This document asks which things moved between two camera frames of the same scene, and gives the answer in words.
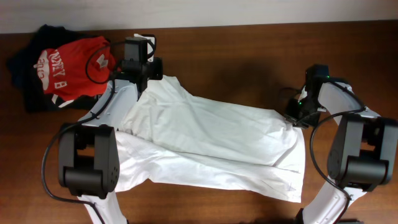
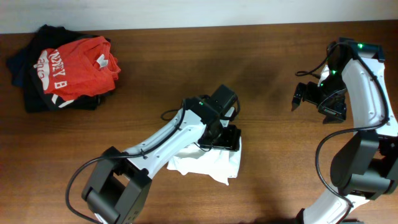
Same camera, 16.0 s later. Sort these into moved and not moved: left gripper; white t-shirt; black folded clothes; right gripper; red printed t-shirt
Moved: right gripper; white t-shirt; left gripper
Not moved: red printed t-shirt; black folded clothes
